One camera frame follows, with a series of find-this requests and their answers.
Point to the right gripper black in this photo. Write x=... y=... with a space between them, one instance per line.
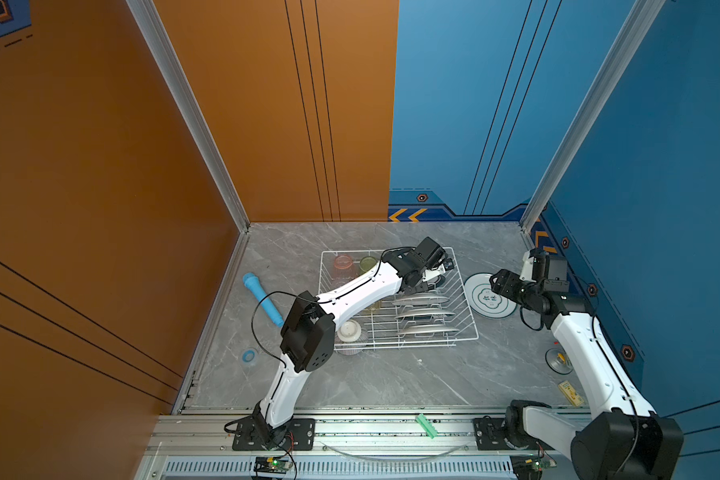
x=506 y=278

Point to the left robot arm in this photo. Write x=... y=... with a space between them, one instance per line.
x=307 y=335

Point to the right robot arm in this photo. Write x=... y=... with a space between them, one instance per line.
x=625 y=438

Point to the small metal dish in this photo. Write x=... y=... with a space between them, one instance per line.
x=557 y=360

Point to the green transparent cup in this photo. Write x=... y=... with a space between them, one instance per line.
x=367 y=264

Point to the pink transparent cup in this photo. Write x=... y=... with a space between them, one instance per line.
x=344 y=268

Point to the clear upside-down glass bowl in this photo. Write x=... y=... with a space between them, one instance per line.
x=351 y=339

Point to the yellow block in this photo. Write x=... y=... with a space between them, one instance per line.
x=571 y=394

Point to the right circuit board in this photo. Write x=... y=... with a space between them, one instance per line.
x=527 y=468

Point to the circuit board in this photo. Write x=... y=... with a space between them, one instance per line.
x=272 y=468
x=527 y=468

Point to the left circuit board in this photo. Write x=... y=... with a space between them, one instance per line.
x=272 y=468

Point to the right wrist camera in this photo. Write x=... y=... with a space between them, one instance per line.
x=529 y=260

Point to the white wire dish rack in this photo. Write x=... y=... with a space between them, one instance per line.
x=382 y=327

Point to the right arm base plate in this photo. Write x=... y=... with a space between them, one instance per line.
x=490 y=434

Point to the green clip on rail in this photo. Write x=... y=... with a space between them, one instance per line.
x=427 y=426

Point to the blue cylinder handle tool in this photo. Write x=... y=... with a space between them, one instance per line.
x=252 y=283

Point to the aluminium front rail frame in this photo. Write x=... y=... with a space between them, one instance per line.
x=350 y=443

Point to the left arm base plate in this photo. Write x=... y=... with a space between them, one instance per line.
x=298 y=434

